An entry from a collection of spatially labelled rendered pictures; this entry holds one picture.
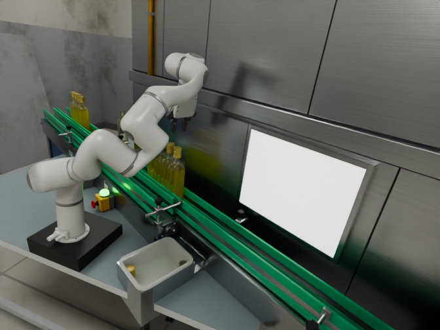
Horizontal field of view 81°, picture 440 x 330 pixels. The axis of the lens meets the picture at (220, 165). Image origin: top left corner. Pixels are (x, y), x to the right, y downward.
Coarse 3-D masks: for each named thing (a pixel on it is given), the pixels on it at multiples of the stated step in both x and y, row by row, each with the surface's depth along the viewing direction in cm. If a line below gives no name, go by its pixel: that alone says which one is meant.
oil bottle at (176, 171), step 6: (180, 162) 111; (168, 168) 111; (174, 168) 108; (180, 168) 110; (168, 174) 112; (174, 174) 109; (180, 174) 111; (168, 180) 113; (174, 180) 110; (180, 180) 112; (168, 186) 114; (174, 186) 111; (180, 186) 113; (174, 192) 112; (180, 192) 115
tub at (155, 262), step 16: (160, 240) 102; (128, 256) 92; (144, 256) 98; (160, 256) 103; (176, 256) 102; (128, 272) 86; (144, 272) 95; (160, 272) 96; (176, 272) 89; (144, 288) 81
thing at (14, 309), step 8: (0, 304) 137; (8, 304) 136; (16, 304) 137; (16, 312) 134; (24, 312) 133; (32, 312) 134; (32, 320) 131; (40, 320) 131; (48, 320) 131; (48, 328) 128; (56, 328) 128; (64, 328) 129
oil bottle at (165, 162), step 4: (164, 160) 114; (168, 160) 113; (172, 160) 113; (164, 164) 114; (168, 164) 112; (164, 168) 114; (164, 172) 115; (164, 176) 116; (164, 180) 116; (164, 184) 117
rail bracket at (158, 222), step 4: (156, 200) 97; (160, 200) 97; (180, 200) 106; (156, 204) 98; (160, 204) 99; (172, 204) 104; (176, 204) 105; (180, 204) 106; (156, 208) 99; (160, 208) 100; (164, 208) 101; (168, 208) 103; (152, 212) 98; (156, 212) 98; (160, 212) 99; (144, 216) 96; (148, 216) 97; (156, 216) 100; (156, 220) 101; (156, 224) 101; (160, 224) 102
